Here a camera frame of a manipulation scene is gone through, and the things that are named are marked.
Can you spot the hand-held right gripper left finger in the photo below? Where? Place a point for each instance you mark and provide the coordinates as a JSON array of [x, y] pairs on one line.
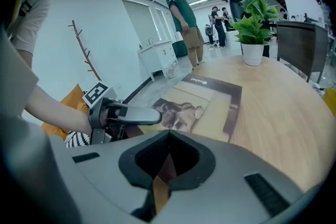
[[105, 178]]

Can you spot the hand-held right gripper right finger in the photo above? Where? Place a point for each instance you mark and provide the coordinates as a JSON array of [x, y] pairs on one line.
[[223, 191]]

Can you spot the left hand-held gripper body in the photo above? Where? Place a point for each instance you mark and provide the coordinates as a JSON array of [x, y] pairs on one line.
[[95, 93]]

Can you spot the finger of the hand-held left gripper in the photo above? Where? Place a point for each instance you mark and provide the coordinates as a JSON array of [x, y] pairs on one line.
[[144, 116]]

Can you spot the orange sofa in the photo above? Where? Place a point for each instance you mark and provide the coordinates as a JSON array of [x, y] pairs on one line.
[[76, 98]]

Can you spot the brown photo book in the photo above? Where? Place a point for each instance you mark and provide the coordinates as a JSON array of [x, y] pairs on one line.
[[199, 97]]

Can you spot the person's left forearm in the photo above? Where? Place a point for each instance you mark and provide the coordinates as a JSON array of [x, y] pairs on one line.
[[60, 112]]

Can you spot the oval wooden table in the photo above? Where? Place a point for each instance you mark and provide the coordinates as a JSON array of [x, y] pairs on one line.
[[275, 126]]

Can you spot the brown wooden coat rack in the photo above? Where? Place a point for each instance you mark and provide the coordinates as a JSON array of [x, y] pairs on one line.
[[84, 49]]

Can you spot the black white striped blanket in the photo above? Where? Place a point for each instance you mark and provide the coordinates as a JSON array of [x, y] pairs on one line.
[[77, 139]]

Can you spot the white wastebasket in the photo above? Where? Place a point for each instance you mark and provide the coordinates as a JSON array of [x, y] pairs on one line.
[[171, 72]]

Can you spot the white sink cabinet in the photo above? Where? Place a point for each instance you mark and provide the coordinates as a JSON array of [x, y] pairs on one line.
[[157, 57]]

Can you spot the chrome faucet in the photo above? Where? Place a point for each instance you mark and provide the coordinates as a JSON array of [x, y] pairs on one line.
[[151, 40]]

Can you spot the dark green bin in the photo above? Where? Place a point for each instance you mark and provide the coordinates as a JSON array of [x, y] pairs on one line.
[[179, 48]]

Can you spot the white window blind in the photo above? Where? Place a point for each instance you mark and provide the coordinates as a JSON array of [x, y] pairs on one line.
[[161, 23], [139, 21]]

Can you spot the white printed t-shirt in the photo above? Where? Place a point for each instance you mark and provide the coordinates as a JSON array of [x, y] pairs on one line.
[[39, 21]]

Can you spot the ceiling tube light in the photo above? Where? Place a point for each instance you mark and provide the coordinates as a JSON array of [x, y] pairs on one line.
[[198, 2]]

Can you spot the green potted plant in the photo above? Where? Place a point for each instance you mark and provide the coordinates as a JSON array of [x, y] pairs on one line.
[[252, 26]]

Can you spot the yellow bag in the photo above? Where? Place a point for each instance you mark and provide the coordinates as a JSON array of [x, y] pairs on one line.
[[330, 101]]

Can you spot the dark wooden desk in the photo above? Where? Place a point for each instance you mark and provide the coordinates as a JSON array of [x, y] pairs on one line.
[[302, 47]]

